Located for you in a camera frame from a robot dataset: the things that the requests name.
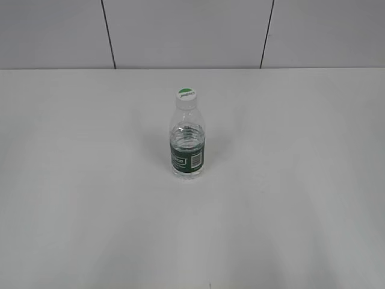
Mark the clear green-label water bottle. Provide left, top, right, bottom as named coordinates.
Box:
left=169, top=105, right=206, bottom=180

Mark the white green bottle cap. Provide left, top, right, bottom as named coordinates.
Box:
left=176, top=87, right=197, bottom=110

